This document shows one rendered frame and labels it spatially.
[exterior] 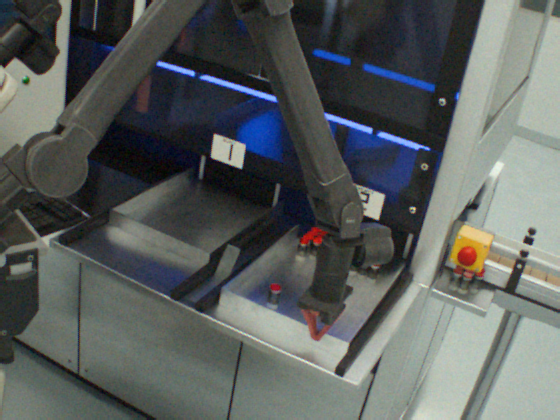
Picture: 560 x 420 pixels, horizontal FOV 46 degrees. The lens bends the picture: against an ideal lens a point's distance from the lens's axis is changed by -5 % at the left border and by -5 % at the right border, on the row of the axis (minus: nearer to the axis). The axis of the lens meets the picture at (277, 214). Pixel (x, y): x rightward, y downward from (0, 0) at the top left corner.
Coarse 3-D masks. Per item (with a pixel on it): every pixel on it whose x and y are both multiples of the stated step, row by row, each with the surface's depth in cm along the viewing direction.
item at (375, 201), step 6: (360, 186) 147; (366, 192) 146; (372, 192) 146; (366, 198) 147; (372, 198) 146; (378, 198) 146; (366, 204) 147; (372, 204) 147; (378, 204) 146; (366, 210) 148; (372, 210) 147; (378, 210) 147; (372, 216) 148; (378, 216) 147
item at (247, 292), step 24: (288, 240) 153; (264, 264) 144; (288, 264) 146; (312, 264) 148; (240, 288) 135; (264, 288) 136; (288, 288) 138; (360, 288) 142; (384, 288) 144; (240, 312) 128; (264, 312) 125; (288, 312) 130; (360, 312) 134; (336, 336) 126
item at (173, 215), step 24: (192, 168) 173; (144, 192) 157; (168, 192) 166; (192, 192) 168; (216, 192) 171; (120, 216) 146; (144, 216) 153; (168, 216) 155; (192, 216) 157; (216, 216) 159; (240, 216) 161; (264, 216) 158; (168, 240) 142; (192, 240) 148; (216, 240) 150
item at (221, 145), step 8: (216, 136) 159; (216, 144) 160; (224, 144) 159; (232, 144) 158; (240, 144) 157; (216, 152) 161; (224, 152) 160; (232, 152) 158; (240, 152) 158; (224, 160) 160; (232, 160) 159; (240, 160) 158; (240, 168) 159
